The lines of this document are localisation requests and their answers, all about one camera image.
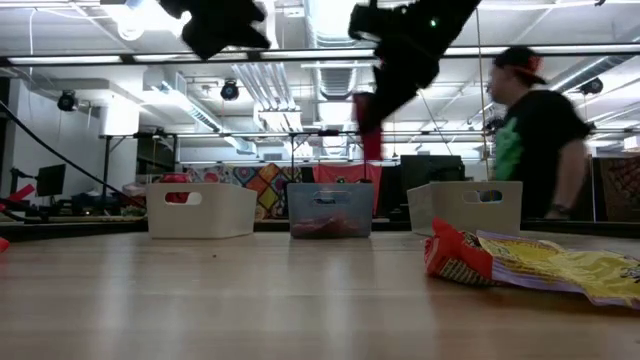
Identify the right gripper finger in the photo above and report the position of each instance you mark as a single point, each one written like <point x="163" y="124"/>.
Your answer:
<point x="379" y="90"/>
<point x="400" y="95"/>

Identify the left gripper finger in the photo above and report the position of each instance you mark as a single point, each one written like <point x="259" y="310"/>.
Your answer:
<point x="245" y="39"/>
<point x="205" y="42"/>

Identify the red candy pack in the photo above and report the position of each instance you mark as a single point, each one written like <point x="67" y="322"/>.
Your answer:
<point x="372" y="147"/>
<point x="3" y="245"/>

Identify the yellow candy pack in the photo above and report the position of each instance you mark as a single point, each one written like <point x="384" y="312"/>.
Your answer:
<point x="565" y="272"/>

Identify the white ceiling pipe bundle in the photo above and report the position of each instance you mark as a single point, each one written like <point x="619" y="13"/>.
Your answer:
<point x="260" y="85"/>

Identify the black ceiling spotlight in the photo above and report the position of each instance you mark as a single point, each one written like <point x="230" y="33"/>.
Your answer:
<point x="229" y="90"/>
<point x="591" y="86"/>
<point x="66" y="101"/>

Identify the black screen panel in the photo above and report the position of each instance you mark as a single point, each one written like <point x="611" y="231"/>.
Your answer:
<point x="430" y="170"/>

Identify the red cloth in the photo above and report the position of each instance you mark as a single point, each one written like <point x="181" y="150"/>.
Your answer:
<point x="345" y="173"/>

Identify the white plastic bin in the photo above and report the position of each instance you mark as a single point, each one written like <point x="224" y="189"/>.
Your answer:
<point x="225" y="210"/>
<point x="440" y="200"/>

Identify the grey translucent plastic bin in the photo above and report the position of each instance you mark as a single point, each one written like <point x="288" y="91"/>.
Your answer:
<point x="350" y="200"/>

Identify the white ceiling air unit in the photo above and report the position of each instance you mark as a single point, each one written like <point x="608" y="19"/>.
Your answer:
<point x="120" y="120"/>

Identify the colourful patchwork quilt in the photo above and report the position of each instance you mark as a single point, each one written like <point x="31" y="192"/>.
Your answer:
<point x="267" y="182"/>

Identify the person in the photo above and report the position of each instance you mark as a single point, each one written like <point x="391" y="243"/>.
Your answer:
<point x="540" y="140"/>

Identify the black monitor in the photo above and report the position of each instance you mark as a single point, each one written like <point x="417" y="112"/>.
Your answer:
<point x="50" y="180"/>

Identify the patterned brown tapestry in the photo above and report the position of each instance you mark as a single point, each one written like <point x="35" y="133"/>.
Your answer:
<point x="620" y="190"/>

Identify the silver round ceiling duct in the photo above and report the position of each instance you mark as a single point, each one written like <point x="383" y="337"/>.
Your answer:
<point x="330" y="30"/>

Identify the black overhead frame beam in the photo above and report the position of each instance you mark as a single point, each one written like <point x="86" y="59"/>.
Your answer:
<point x="126" y="58"/>

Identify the silver slanted ceiling duct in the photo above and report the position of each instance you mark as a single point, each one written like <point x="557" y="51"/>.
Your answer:
<point x="600" y="68"/>

